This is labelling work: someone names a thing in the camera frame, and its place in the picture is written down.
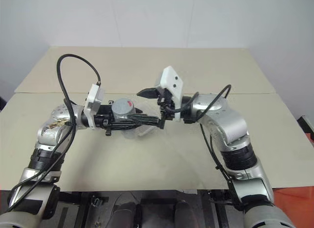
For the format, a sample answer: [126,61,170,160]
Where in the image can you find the clear plastic jar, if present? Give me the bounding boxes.
[117,115,153,141]

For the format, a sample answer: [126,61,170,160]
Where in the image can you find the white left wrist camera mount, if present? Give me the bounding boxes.
[83,83,106,130]

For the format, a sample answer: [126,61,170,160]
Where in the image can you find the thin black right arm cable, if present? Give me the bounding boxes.
[199,123,240,207]

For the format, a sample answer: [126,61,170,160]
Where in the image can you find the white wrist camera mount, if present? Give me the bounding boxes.
[154,65,184,123]
[83,83,106,130]

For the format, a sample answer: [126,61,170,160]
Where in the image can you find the dark object at wall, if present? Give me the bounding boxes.
[0,90,7,111]

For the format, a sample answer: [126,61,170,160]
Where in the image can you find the dark rounded shape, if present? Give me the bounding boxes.
[171,200,197,228]
[113,201,142,228]

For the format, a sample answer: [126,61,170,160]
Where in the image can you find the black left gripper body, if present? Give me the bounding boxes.
[94,104,117,137]

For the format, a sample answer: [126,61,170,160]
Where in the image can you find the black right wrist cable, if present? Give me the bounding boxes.
[180,84,233,116]

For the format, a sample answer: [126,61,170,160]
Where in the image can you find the red object with black part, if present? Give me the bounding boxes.
[297,114,314,143]

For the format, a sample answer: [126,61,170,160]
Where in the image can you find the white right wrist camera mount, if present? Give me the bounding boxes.
[154,65,184,123]

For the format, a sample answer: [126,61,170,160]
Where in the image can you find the silver jar lid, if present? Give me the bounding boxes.
[111,98,136,122]

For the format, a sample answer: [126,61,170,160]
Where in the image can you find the black table frame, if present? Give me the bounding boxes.
[56,181,233,228]

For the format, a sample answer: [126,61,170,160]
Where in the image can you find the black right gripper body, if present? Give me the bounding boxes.
[157,88,177,121]

